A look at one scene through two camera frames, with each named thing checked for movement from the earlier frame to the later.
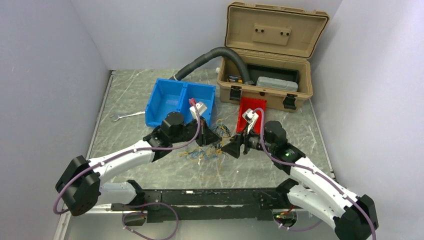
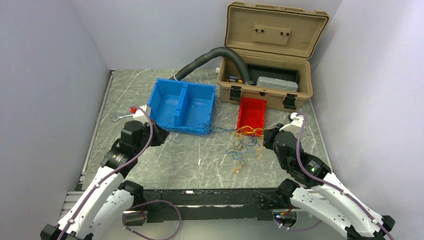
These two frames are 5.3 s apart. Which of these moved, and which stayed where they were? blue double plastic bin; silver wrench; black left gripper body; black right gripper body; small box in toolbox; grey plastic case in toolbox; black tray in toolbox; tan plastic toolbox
Moved: black left gripper body; black right gripper body
Stayed: silver wrench; small box in toolbox; tan plastic toolbox; grey plastic case in toolbox; black tray in toolbox; blue double plastic bin
